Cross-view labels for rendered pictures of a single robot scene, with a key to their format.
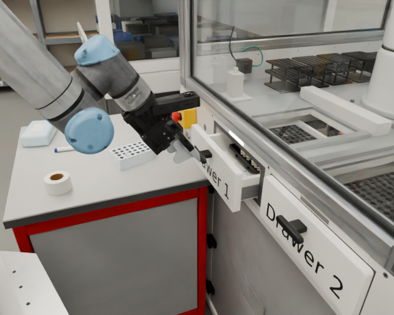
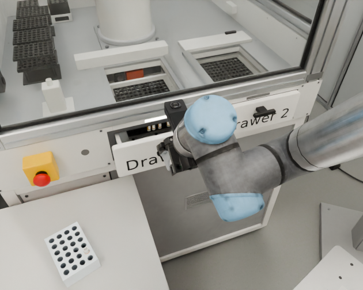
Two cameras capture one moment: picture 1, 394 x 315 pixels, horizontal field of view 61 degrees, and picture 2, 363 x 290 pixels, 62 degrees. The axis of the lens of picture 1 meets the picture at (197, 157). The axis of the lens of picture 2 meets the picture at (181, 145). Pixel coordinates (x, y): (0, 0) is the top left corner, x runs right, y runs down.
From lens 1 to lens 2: 0.91 m
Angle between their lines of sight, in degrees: 69
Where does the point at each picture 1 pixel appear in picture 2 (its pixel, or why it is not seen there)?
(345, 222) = (280, 83)
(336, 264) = (284, 104)
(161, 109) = not seen: hidden behind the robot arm
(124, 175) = (114, 259)
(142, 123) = not seen: hidden behind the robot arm
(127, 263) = not seen: outside the picture
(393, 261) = (306, 77)
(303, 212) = (258, 102)
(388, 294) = (303, 92)
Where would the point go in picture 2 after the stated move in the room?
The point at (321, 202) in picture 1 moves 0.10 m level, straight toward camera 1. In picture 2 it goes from (264, 87) to (298, 96)
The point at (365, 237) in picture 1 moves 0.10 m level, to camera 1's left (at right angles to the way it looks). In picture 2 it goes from (290, 80) to (299, 99)
